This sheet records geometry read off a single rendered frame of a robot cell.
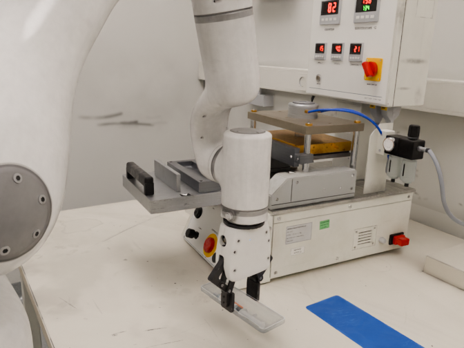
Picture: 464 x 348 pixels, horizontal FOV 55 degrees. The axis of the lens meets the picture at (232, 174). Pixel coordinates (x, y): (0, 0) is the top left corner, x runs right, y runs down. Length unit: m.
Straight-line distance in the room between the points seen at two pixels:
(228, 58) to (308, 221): 0.52
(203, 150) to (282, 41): 1.32
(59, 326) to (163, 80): 1.79
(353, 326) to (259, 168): 0.40
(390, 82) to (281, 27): 1.00
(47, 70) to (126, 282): 0.74
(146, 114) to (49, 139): 2.13
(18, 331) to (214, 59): 0.44
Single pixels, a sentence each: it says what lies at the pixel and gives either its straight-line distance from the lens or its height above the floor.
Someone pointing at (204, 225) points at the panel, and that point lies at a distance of 1.22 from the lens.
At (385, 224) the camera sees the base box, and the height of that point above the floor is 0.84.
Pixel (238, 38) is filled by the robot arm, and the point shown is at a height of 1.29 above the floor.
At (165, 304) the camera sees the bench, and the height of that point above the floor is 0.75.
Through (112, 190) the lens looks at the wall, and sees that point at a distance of 2.54.
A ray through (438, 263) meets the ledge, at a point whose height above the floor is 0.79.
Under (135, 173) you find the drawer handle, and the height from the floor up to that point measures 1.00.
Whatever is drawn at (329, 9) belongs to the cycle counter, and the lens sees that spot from 1.34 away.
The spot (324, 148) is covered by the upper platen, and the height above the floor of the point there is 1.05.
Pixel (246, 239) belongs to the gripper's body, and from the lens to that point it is 0.80.
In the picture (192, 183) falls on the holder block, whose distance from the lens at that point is 1.02.
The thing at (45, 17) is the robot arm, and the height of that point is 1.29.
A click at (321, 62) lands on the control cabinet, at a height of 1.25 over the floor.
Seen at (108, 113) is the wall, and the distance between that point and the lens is 2.45.
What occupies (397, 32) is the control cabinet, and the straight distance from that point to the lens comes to 1.17.
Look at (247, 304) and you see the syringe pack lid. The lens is 0.88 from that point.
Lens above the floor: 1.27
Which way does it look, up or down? 15 degrees down
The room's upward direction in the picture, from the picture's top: 2 degrees clockwise
